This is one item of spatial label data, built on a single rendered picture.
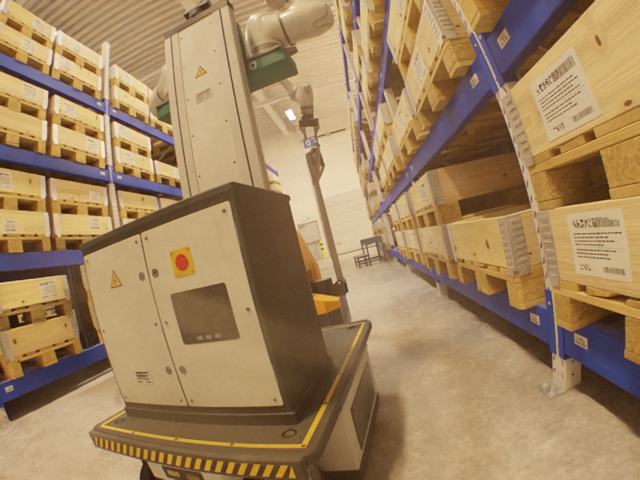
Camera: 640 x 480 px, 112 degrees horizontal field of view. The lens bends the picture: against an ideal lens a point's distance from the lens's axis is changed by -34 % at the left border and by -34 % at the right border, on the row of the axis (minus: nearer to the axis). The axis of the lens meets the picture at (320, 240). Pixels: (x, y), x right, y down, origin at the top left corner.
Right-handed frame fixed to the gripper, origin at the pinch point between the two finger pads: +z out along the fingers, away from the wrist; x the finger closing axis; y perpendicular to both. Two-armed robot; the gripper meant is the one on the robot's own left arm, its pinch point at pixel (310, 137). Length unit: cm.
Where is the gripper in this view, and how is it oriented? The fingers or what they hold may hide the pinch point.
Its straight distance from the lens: 231.5
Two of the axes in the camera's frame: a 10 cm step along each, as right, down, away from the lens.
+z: 1.1, 8.5, 5.2
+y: 2.4, -5.3, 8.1
